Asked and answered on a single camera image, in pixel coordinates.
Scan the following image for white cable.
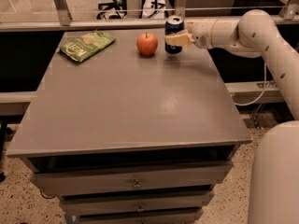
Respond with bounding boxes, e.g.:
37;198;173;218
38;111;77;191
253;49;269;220
234;61;269;107

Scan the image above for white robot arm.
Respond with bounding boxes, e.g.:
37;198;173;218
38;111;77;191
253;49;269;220
164;9;299;224

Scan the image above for grey metal railing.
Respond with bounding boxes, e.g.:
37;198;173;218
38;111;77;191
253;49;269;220
0;0;298;32

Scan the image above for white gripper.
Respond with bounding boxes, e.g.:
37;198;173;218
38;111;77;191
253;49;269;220
164;19;217;49

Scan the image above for top grey drawer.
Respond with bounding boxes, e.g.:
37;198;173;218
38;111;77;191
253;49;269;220
32;161;233;196

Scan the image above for middle grey drawer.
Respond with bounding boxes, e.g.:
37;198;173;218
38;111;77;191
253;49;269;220
60;189;214;216

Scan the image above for grey drawer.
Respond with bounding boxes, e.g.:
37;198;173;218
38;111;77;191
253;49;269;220
60;189;214;216
78;207;203;224
32;161;233;196

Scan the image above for red-orange apple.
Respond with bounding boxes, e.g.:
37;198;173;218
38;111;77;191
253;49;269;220
136;33;158;56

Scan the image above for bottom grey drawer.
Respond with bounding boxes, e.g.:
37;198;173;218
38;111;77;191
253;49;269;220
78;207;203;224

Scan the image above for blue pepsi can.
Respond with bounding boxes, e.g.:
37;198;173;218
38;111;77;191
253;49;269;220
164;15;184;54

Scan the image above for black office chair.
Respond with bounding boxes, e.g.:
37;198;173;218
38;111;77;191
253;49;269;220
96;0;126;20

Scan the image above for green chip bag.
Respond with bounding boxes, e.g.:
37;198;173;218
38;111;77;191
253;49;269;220
60;30;116;63

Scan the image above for grey drawer cabinet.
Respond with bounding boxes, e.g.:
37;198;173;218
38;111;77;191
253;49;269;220
6;27;253;224

